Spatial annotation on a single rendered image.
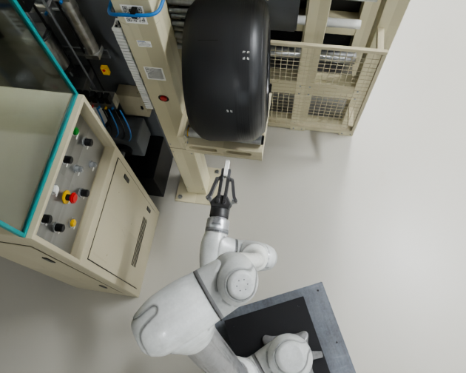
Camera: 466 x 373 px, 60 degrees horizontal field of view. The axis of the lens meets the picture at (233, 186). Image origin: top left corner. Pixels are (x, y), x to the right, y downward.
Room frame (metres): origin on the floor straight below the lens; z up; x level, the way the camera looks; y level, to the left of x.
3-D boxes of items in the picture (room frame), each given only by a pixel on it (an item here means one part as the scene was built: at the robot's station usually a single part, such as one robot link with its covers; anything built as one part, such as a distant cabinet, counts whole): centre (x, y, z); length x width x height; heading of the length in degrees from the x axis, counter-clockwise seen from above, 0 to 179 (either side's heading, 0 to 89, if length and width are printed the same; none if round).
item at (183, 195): (1.12, 0.22, 0.01); 0.27 x 0.27 x 0.02; 74
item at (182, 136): (1.11, 0.14, 0.90); 0.40 x 0.03 x 0.10; 164
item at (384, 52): (1.32, -0.34, 0.65); 0.90 x 0.02 x 0.70; 74
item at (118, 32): (1.11, 0.31, 1.19); 0.05 x 0.04 x 0.48; 164
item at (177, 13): (1.49, 0.08, 1.05); 0.20 x 0.15 x 0.30; 74
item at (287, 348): (-0.01, -0.11, 0.91); 0.18 x 0.16 x 0.22; 114
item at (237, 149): (0.93, 0.01, 0.83); 0.36 x 0.09 x 0.06; 74
